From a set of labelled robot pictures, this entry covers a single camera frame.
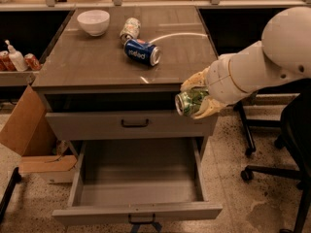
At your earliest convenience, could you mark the red can at edge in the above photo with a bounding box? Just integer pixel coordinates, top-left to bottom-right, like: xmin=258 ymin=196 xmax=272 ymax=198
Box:
xmin=0 ymin=50 xmax=16 ymax=71

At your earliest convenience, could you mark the black office chair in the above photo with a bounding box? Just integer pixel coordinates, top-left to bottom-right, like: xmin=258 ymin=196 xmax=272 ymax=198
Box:
xmin=240 ymin=89 xmax=311 ymax=233

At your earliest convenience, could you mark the white pump bottle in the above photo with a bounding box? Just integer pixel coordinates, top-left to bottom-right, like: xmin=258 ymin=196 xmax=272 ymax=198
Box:
xmin=5 ymin=40 xmax=28 ymax=72

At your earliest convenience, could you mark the black stand leg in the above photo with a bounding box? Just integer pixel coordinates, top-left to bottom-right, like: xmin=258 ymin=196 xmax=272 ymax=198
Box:
xmin=0 ymin=167 xmax=21 ymax=223

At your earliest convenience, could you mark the grey drawer cabinet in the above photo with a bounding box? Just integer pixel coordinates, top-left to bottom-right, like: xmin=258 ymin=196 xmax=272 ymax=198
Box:
xmin=33 ymin=6 xmax=217 ymax=153

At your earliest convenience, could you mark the crushed green can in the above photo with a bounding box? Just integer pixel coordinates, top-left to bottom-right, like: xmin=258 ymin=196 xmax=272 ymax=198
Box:
xmin=175 ymin=89 xmax=208 ymax=117

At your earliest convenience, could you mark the open grey middle drawer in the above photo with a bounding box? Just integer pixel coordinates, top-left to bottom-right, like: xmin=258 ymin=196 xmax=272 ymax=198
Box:
xmin=52 ymin=138 xmax=222 ymax=225

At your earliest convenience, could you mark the blue Pepsi can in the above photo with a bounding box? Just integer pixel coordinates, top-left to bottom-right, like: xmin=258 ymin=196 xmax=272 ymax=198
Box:
xmin=124 ymin=39 xmax=161 ymax=66

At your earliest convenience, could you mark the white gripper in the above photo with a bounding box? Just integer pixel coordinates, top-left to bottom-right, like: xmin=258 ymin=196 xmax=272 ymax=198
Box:
xmin=180 ymin=53 xmax=249 ymax=119

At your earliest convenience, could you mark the brown cardboard box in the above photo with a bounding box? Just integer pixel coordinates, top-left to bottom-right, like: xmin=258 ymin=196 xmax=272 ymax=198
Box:
xmin=0 ymin=85 xmax=77 ymax=183

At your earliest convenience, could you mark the pale green white can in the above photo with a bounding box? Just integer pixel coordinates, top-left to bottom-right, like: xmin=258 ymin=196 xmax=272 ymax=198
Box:
xmin=120 ymin=17 xmax=141 ymax=44

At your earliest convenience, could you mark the black middle drawer handle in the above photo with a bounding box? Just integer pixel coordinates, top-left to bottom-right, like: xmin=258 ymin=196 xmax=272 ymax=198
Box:
xmin=127 ymin=214 xmax=156 ymax=225

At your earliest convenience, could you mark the black top drawer handle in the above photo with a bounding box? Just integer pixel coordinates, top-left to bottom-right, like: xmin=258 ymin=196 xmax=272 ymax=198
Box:
xmin=121 ymin=119 xmax=150 ymax=128

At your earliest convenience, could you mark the white bowl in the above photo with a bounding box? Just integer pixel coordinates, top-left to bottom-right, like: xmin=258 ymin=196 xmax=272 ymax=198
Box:
xmin=77 ymin=10 xmax=110 ymax=36

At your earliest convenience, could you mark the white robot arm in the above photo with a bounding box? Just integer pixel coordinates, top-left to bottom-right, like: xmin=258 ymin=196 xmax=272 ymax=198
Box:
xmin=181 ymin=7 xmax=311 ymax=119

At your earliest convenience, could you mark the black drawer handle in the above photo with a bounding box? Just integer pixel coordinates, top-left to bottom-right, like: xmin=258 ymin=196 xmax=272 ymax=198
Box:
xmin=121 ymin=119 xmax=150 ymax=128
xmin=127 ymin=214 xmax=156 ymax=225

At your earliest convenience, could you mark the red soda can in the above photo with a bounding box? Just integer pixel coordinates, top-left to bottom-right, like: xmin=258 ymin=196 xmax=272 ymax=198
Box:
xmin=24 ymin=53 xmax=41 ymax=71

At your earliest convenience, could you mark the grey top drawer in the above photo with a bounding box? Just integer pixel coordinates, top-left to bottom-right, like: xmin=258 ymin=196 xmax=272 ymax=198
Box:
xmin=46 ymin=110 xmax=218 ymax=141

